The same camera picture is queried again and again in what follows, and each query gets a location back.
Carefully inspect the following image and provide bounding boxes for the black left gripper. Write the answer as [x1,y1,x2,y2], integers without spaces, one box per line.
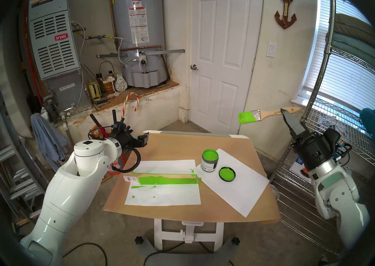
[109,122,150,155]

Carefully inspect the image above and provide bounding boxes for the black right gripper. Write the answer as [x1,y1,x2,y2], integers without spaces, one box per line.
[281,108,342,171]

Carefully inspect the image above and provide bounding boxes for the wooden handle paint brush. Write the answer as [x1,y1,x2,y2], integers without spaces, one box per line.
[238,106,302,125]

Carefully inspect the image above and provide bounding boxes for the open green paint can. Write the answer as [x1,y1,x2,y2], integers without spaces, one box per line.
[201,149,219,172]

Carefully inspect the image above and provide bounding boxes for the black paint can lid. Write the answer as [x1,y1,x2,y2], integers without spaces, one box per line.
[219,166,236,182]

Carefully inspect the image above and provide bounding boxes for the orange plastic bucket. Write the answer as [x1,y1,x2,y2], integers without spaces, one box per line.
[88,126,128,176]

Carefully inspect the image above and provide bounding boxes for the brown kraft paper cover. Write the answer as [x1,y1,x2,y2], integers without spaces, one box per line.
[103,132,282,224]

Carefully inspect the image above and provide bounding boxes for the utility pump box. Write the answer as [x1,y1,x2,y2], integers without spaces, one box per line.
[289,147,347,184]

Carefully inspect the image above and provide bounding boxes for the striped candy cane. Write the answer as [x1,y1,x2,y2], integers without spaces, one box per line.
[122,92,140,121]

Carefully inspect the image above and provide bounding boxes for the wood topped heater ledge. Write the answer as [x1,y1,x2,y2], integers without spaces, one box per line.
[92,81,180,113]

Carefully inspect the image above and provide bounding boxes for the green painted wood plank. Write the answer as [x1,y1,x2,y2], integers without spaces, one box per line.
[124,173,202,185]

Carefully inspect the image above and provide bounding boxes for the white paper sheet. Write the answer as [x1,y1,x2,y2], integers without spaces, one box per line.
[195,148,270,218]
[125,159,202,207]

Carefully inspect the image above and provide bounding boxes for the foil wrapped object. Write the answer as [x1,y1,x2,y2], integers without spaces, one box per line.
[115,74,128,92]

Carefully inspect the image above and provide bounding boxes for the white window blinds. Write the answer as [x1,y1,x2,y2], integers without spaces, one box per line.
[303,0,375,111]

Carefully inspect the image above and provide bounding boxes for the yellow jug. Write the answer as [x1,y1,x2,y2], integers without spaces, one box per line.
[87,81,102,101]

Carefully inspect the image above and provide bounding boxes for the teal fabric item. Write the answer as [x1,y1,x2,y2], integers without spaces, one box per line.
[360,107,375,137]

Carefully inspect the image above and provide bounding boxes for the blue cloth towel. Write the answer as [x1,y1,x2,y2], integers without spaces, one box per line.
[30,113,69,172]

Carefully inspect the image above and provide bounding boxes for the teal gray cushion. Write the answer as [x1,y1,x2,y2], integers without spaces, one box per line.
[325,31,375,67]

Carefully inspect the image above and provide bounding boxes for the white panel door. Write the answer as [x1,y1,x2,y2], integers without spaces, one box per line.
[190,0,265,135]

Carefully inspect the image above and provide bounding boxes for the gray water heater tank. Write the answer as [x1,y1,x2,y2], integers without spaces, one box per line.
[109,0,170,89]

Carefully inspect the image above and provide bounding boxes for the dark green cushion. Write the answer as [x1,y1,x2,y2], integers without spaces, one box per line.
[333,13,375,46]

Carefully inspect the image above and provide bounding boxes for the gray bryant furnace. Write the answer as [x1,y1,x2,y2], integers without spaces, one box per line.
[28,0,92,111]

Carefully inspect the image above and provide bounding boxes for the metal ladder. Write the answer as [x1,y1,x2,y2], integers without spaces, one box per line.
[0,93,49,226]

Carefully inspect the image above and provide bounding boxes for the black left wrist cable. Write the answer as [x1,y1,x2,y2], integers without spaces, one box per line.
[112,148,142,173]

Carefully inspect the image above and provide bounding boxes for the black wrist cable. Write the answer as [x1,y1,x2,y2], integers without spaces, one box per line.
[334,142,352,168]
[112,148,142,173]

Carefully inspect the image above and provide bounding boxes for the red handled cutter tool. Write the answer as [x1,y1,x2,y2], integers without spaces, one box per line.
[89,110,118,139]

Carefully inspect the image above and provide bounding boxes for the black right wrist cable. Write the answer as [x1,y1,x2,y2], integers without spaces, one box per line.
[334,142,352,168]

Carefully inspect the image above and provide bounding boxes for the wicker basket with handle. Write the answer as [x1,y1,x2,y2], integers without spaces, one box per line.
[98,61,116,95]

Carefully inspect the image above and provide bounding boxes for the chrome wire shelf rack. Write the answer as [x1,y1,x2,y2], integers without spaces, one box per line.
[268,0,375,257]

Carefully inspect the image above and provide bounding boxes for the rusty anchor wall decoration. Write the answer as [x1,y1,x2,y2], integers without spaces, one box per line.
[275,0,297,29]

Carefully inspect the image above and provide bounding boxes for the dark floor cable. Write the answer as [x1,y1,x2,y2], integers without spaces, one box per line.
[62,241,108,266]

